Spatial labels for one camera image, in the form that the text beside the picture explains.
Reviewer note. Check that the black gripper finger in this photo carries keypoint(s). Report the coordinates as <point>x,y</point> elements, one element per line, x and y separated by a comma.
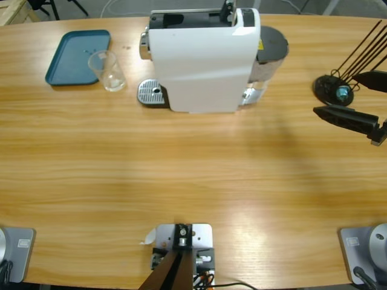
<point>373,81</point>
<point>347,119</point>

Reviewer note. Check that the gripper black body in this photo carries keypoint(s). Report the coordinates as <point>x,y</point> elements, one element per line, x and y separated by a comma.
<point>381,133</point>

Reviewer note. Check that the teal coffee capsule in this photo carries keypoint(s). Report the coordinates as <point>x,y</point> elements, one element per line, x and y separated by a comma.
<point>342,92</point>

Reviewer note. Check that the white coffee machine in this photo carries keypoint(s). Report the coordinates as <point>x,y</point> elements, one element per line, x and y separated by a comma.
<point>199,60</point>

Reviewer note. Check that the clear glass cup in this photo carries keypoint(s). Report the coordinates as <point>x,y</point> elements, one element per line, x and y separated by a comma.
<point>109,75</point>

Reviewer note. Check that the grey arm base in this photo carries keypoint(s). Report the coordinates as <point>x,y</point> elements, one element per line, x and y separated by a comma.
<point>359,253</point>
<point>21,256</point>

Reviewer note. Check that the black capsule holder with rods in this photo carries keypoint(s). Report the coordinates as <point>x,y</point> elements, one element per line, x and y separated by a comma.
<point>326,87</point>

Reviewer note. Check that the white paper tag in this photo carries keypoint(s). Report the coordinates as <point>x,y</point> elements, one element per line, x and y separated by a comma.
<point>149,237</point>

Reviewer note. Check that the teal plastic tray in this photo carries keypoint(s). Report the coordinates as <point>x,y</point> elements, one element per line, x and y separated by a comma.
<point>69,60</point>

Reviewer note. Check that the black chair base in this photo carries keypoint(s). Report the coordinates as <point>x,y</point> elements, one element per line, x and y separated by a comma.
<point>37,3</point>

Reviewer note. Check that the wooden crate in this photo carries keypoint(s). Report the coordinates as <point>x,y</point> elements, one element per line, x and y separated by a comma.
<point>15,12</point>

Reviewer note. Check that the white metal frame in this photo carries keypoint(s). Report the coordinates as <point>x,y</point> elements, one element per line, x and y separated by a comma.
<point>332,7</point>

